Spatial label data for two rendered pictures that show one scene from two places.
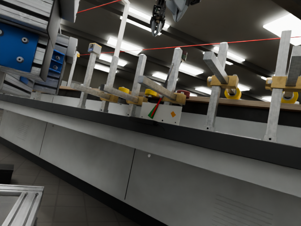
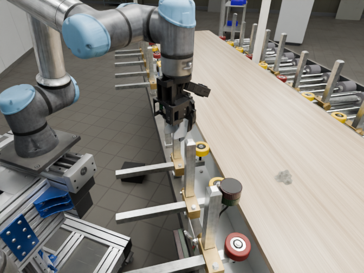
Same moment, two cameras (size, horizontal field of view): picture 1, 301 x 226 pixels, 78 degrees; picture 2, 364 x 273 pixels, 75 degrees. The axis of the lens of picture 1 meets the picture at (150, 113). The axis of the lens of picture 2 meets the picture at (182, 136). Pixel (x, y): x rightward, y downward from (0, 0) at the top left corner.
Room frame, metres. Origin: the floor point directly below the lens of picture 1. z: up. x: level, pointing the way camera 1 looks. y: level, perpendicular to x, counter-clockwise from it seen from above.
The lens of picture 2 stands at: (0.67, -0.31, 1.62)
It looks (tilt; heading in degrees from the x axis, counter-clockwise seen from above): 36 degrees down; 43
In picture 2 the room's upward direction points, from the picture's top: straight up
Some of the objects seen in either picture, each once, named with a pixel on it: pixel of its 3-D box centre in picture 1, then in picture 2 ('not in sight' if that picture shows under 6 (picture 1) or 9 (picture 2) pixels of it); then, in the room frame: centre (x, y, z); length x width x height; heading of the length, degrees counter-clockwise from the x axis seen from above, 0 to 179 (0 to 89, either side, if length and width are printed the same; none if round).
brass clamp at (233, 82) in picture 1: (222, 82); not in sight; (0.89, -0.31, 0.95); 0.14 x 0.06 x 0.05; 56
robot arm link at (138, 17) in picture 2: not in sight; (135, 24); (1.03, 0.16, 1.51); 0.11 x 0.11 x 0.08; 10
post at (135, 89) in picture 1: (135, 90); (189, 187); (1.18, 0.12, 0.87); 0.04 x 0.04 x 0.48; 56
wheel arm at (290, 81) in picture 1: (291, 79); not in sight; (0.69, -0.50, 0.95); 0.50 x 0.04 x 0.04; 146
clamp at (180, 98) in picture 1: (173, 98); (210, 254); (1.03, -0.11, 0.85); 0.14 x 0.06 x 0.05; 56
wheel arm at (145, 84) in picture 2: not in sight; (142, 85); (1.79, 1.17, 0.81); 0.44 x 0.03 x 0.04; 146
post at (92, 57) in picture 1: (87, 80); (167, 114); (1.47, 0.54, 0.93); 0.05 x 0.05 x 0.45; 56
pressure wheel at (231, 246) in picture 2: (182, 100); (235, 252); (1.09, -0.17, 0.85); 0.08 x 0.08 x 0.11
